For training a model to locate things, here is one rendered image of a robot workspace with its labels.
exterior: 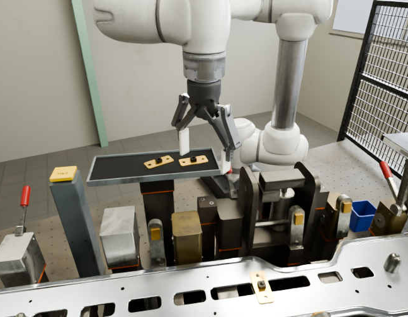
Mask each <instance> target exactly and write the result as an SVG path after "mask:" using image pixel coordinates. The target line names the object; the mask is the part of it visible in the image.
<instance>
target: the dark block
mask: <svg viewBox="0 0 408 317"><path fill-rule="evenodd" d="M320 184H321V187H320V194H319V198H318V201H317V205H316V209H315V213H314V218H313V221H312V226H311V229H310V233H309V238H308V241H307V243H303V244H302V246H303V254H302V258H301V261H300V263H299V264H298V265H307V264H309V259H310V255H311V252H312V248H313V245H314V240H315V236H316V233H317V229H318V226H319V222H320V217H321V214H322V210H323V209H325V207H326V204H327V200H328V197H329V193H330V190H328V188H327V187H326V186H325V185H324V184H323V183H322V181H320ZM304 278H305V277H303V276H301V277H295V278H294V281H293V286H292V288H294V287H302V286H304V285H305V284H304V282H303V281H304Z"/></svg>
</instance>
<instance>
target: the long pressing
mask: <svg viewBox="0 0 408 317"><path fill-rule="evenodd" d="M391 253H397V254H399V255H400V257H401V259H402V263H401V265H400V267H399V269H398V271H397V273H395V274H392V273H389V272H387V271H386V270H385V269H384V268H383V264H384V262H385V260H386V258H387V256H388V255H389V254H391ZM363 267H366V268H368V269H369V270H370V271H371V273H372V274H373V277H367V278H362V279H358V278H356V277H355V276H354V275H353V273H352V272H351V269H359V268H363ZM261 270H262V271H264V273H265V276H266V278H267V280H268V281H275V280H280V279H288V278H293V277H301V276H303V277H306V278H307V280H308V282H309V284H310V285H309V286H307V287H299V288H294V289H287V290H282V291H274V292H272V293H273V296H274V299H275V301H274V302H273V303H265V304H259V302H258V299H257V297H256V293H255V294H253V295H248V296H240V297H235V298H227V299H219V300H214V299H212V295H211V290H212V289H218V288H223V287H231V286H239V285H244V284H252V282H251V278H250V276H249V273H250V272H255V271H261ZM328 272H337V273H338V274H339V276H340V277H341V279H342V281H341V282H333V283H328V284H324V283H322V282H321V281H320V279H319V277H318V274H323V273H328ZM207 276H209V278H207ZM388 285H390V286H391V287H392V288H389V287H388ZM122 287H124V288H125V289H124V290H121V288H122ZM355 290H358V291H359V293H356V292H355ZM196 291H203V292H204V293H205V298H206V300H205V301H204V302H201V303H193V304H185V305H180V306H177V305H175V303H174V296H175V295H177V294H182V293H187V292H196ZM156 297H159V298H160V299H161V307H160V308H158V309H151V310H147V311H138V312H134V313H131V312H129V311H128V305H129V303H130V301H134V300H139V299H148V298H156ZM31 300H32V302H30V303H29V301H31ZM104 304H114V305H115V312H114V313H113V314H112V315H111V316H104V317H311V316H312V314H313V313H314V312H318V311H325V312H330V314H331V316H332V317H350V316H358V315H362V316H369V317H408V232H407V233H397V234H391V235H382V236H373V237H367V238H358V239H352V240H343V241H341V242H339V243H338V244H337V245H336V248H335V250H334V253H333V255H332V257H331V259H330V260H329V261H327V262H321V263H316V264H307V265H298V266H293V267H278V266H275V265H273V264H271V263H269V262H267V261H265V260H263V259H261V258H259V257H256V256H246V257H237V258H231V259H222V260H213V261H208V262H198V263H193V264H183V265H174V266H169V267H159V268H154V269H145V270H135V271H130V272H121V273H116V274H106V275H97V276H91V277H82V278H77V279H67V280H62V281H52V282H43V283H38V284H29V285H23V286H14V287H4V288H0V317H15V316H16V315H17V314H18V313H24V314H25V315H26V317H34V316H35V315H36V314H42V313H51V312H56V311H67V316H66V317H81V312H82V310H83V309H84V308H86V307H91V306H99V305H104ZM214 312H216V313H217V315H214V314H213V313H214Z"/></svg>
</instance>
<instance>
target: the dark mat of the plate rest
mask: <svg viewBox="0 0 408 317"><path fill-rule="evenodd" d="M203 155H204V156H206V158H207V160H208V162H206V163H202V164H195V165H189V166H184V167H182V166H181V165H180V163H179V160H180V159H187V158H190V157H194V156H196V157H199V156H203ZM165 156H170V157H171V158H172V159H173V160H174V162H171V163H168V164H164V165H161V166H158V167H155V168H152V169H148V168H147V167H146V166H145V165H144V163H145V162H148V161H151V160H155V159H156V158H159V157H160V158H161V157H165ZM217 169H218V166H217V163H216V161H215V158H214V156H213V153H212V150H196V151H189V152H188V153H186V154H184V155H182V156H181V155H180V152H171V153H155V154H147V155H131V156H122V157H106V158H96V160H95V163H94V167H93V170H92V173H91V177H90V179H89V180H90V181H93V180H101V179H115V178H123V177H137V176H145V175H159V174H173V173H181V172H195V171H203V170H217Z"/></svg>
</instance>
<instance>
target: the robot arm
mask: <svg viewBox="0 0 408 317"><path fill-rule="evenodd" d="M332 4H333V0H94V1H93V5H92V14H93V20H94V23H95V25H96V26H97V27H98V29H99V31H100V32H102V34H104V35H105V36H107V37H109V38H111V39H113V40H116V41H119V42H125V43H138V44H156V43H172V44H175V45H179V46H182V49H183V52H182V56H183V75H184V77H185V78H187V79H188V80H187V92H186V93H184V94H180V95H179V103H178V106H177V108H176V111H175V114H174V116H173V120H172V122H171V126H173V127H174V126H175V127H176V129H177V131H178V141H179V150H180V155H181V156H182V155H184V154H186V153H188V152H189V129H188V128H186V127H187V126H188V125H189V123H190V122H191V121H192V120H193V118H194V117H195V116H196V117H197V118H202V119H203V120H205V121H208V122H209V124H210V125H212V126H213V128H214V130H215V132H216V134H217V135H218V137H219V139H220V141H221V142H222V155H221V161H218V163H219V166H220V168H221V175H224V176H226V178H227V179H228V175H227V174H226V172H228V171H229V170H230V163H231V166H232V179H233V183H234V182H236V181H238V180H239V174H240V169H241V167H242V166H248V167H249V168H250V170H251V171H252V172H260V171H261V170H260V169H259V168H257V167H256V166H255V165H254V164H253V163H255V162H259V163H263V164H268V165H277V166H292V165H295V164H296V163H297V162H299V161H304V160H305V158H306V156H307V151H308V147H309V144H308V142H307V139H306V138H305V137H304V136H303V135H300V129H299V127H298V126H297V124H296V123H295V116H296V112H297V104H298V97H299V92H300V85H301V80H302V74H303V67H304V62H305V55H306V50H307V43H308V39H309V38H310V37H311V36H312V34H313V33H314V30H315V28H316V26H317V25H322V24H323V23H325V22H326V21H327V20H328V19H329V17H330V16H331V14H332ZM234 18H237V19H239V20H242V21H251V20H253V21H254V22H260V23H272V24H275V27H276V33H277V35H278V37H279V38H280V39H279V45H278V58H277V64H276V77H275V89H274V96H273V108H272V115H271V121H270V122H269V123H268V124H267V125H266V126H265V129H264V131H262V130H259V129H257V128H255V125H254V124H253V123H252V122H251V121H249V120H247V119H244V118H236V119H233V116H232V106H231V105H230V104H228V105H226V106H225V105H221V104H220V102H219V98H220V95H221V78H223V77H224V75H225V56H226V52H225V51H226V45H227V40H228V38H229V33H230V22H231V19H234ZM188 104H190V106H191V108H190V110H189V111H188V112H187V115H186V116H185V117H184V118H183V116H184V114H185V111H186V108H187V107H188ZM214 116H215V117H216V118H215V119H213V117H214ZM228 182H229V179H228Z"/></svg>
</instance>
